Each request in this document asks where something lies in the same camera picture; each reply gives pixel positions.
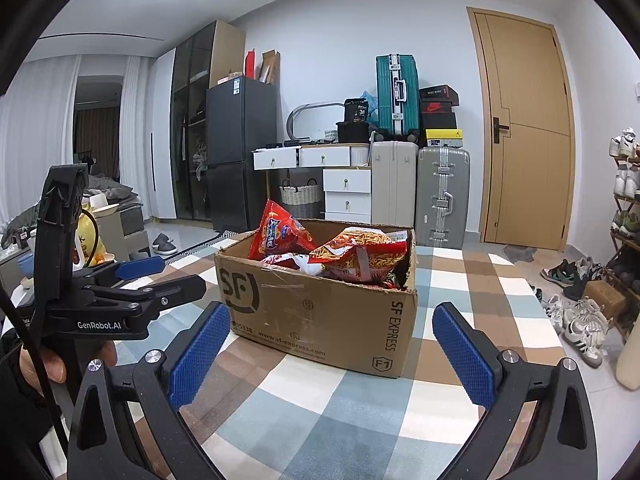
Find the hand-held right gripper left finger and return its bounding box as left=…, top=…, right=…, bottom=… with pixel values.
left=66, top=301, right=233, bottom=480

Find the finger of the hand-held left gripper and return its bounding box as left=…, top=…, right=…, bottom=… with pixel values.
left=82, top=274, right=207, bottom=319
left=75, top=256, right=165, bottom=286

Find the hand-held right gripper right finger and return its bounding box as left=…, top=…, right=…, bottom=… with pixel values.
left=431, top=302, right=598, bottom=480

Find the red chip bag blue label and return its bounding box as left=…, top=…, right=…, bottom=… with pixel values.
left=248, top=199, right=317, bottom=261

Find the brown cardboard box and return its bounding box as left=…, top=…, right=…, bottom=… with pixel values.
left=214, top=219, right=419, bottom=380

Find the red and white snack packet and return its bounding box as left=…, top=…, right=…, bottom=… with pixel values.
left=262, top=254, right=326, bottom=277

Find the red snack bag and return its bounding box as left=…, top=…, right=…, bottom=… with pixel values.
left=309, top=227, right=408, bottom=285

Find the person's left forearm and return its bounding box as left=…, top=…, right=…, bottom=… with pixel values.
left=0, top=320, right=67, bottom=480

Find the person's left hand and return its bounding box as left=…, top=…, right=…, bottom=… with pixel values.
left=20, top=342, right=69, bottom=393

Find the yellow bag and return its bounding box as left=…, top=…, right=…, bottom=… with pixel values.
left=75, top=202, right=109, bottom=268

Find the pile of shoes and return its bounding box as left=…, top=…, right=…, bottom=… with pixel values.
left=530, top=257, right=608, bottom=368

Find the grey doormat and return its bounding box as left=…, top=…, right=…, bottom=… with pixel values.
left=502, top=245, right=538, bottom=264

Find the white sheer curtain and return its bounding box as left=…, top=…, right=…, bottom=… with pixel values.
left=120, top=55, right=157, bottom=196
left=0, top=55, right=83, bottom=226

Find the dark glass-door wardrobe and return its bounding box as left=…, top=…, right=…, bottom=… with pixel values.
left=169, top=20, right=246, bottom=223

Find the black refrigerator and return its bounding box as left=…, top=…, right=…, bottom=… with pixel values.
left=206, top=77, right=278, bottom=233

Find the small brown carton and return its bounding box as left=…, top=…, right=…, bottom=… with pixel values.
left=582, top=280, right=627, bottom=321

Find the woven laundry basket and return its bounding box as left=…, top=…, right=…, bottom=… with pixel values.
left=278, top=178, right=325, bottom=220

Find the silver suitcase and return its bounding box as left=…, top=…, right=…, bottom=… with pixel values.
left=416, top=146, right=471, bottom=250

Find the beige slipper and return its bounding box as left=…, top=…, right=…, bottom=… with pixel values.
left=615, top=332, right=640, bottom=391

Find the beige suitcase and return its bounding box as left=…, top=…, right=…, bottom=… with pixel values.
left=370, top=141, right=419, bottom=247

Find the wooden shoe rack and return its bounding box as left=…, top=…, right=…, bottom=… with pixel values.
left=607, top=127, right=640, bottom=343

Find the white drawer desk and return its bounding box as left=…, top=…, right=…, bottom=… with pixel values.
left=251, top=142, right=373, bottom=226

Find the wooden door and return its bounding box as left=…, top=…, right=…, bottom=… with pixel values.
left=466, top=6, right=576, bottom=252

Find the yellow and black shoe box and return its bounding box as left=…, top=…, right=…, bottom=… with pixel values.
left=425, top=129, right=463, bottom=149

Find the folded brown cardboard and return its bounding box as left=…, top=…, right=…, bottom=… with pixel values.
left=257, top=50, right=281, bottom=86

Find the black storage box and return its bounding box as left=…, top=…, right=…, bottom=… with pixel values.
left=336, top=121, right=378, bottom=144

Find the black paper bag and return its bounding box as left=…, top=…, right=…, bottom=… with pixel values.
left=344, top=97, right=370, bottom=124

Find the teal suitcase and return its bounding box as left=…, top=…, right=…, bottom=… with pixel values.
left=376, top=54, right=421, bottom=143

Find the oval chrome mirror frame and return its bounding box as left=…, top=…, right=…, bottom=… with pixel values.
left=286, top=102, right=346, bottom=142

